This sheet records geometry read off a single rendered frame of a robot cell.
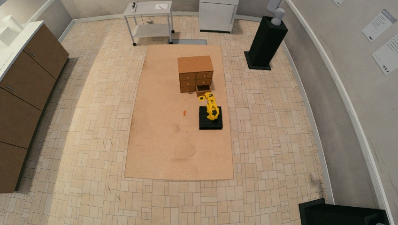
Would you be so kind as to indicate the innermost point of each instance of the brown chest of drawers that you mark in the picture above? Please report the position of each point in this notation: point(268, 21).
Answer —
point(194, 64)

